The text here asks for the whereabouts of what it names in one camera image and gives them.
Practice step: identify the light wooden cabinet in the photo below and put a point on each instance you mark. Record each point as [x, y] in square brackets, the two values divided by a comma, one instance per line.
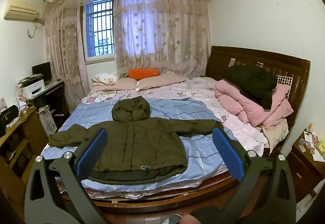
[28, 122]

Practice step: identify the white printer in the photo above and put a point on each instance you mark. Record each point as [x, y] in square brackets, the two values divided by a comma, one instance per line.
[35, 90]

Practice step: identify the wooden nightstand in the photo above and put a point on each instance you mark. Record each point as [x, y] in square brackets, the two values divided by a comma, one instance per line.
[302, 170]

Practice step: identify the barred window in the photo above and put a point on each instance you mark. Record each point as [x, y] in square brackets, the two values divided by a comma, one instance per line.
[99, 23]

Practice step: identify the dark wooden bed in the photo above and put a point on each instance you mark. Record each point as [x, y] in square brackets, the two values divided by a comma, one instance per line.
[254, 56]

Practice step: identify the floral lace curtain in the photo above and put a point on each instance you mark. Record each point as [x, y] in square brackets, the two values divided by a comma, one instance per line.
[162, 31]
[63, 56]

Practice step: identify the dark green coat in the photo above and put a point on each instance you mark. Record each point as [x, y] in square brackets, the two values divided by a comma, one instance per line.
[254, 82]

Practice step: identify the blue checked bed sheet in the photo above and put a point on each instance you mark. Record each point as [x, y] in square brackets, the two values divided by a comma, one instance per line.
[177, 109]

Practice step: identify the beige pillow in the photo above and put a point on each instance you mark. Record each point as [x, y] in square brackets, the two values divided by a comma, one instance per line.
[276, 135]

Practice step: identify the black radio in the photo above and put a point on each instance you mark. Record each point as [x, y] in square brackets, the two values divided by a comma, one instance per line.
[9, 115]

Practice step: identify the white floral pillow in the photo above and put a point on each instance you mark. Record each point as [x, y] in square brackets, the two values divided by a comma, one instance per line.
[105, 78]

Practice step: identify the beige air conditioner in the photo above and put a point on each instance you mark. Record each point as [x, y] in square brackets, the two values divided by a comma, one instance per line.
[20, 9]

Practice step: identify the black desk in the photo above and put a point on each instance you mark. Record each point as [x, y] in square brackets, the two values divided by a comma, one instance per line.
[54, 97]

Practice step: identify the pile of paper cards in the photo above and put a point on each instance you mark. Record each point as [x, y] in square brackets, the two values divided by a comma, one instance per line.
[314, 146]

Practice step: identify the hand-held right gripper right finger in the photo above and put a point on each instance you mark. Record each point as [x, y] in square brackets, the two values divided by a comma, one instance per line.
[227, 154]

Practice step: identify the orange pillow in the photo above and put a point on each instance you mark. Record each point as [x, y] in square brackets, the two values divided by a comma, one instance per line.
[143, 73]

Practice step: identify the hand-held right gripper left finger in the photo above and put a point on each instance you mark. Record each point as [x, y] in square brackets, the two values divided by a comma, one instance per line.
[92, 149]

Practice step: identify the pink pillow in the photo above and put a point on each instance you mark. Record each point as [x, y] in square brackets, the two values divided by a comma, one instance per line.
[162, 80]
[121, 84]

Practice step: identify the olive green hooded jacket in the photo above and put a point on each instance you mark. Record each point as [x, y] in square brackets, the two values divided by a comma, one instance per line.
[142, 137]

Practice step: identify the white floral box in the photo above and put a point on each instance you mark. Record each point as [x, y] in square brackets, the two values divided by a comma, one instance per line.
[48, 122]

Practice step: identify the black computer monitor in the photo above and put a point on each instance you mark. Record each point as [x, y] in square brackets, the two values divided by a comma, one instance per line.
[42, 71]

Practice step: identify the pink quilt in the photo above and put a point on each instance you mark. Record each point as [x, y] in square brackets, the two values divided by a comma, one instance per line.
[243, 108]

